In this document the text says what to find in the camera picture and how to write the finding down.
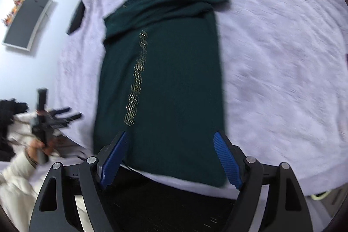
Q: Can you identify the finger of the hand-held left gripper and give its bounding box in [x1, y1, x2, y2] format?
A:
[52, 107, 72, 116]
[64, 113, 82, 124]

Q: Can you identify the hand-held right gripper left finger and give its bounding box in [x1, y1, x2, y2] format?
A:
[28, 131, 128, 232]

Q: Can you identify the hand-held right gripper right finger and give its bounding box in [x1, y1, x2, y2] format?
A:
[213, 131, 312, 232]

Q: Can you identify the dark green beaded sweater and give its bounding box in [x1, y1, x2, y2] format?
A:
[93, 0, 231, 187]

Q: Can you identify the person's left hand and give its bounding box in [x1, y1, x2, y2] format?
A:
[26, 137, 56, 164]

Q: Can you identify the black cloth pile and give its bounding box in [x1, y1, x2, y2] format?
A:
[0, 98, 29, 162]

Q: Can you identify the dark cloth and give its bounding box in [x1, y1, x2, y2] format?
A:
[73, 167, 237, 232]

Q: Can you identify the black cushion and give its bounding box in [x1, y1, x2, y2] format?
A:
[67, 0, 85, 35]

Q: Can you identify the purple embossed blanket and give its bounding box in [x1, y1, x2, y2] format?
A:
[54, 0, 348, 197]

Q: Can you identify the row of colourful figurines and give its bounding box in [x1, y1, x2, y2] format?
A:
[1, 0, 22, 26]

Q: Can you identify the wall-mounted curved monitor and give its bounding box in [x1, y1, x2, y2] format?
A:
[2, 0, 53, 52]

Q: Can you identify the yellow-green cord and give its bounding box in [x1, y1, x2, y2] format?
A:
[311, 191, 333, 200]

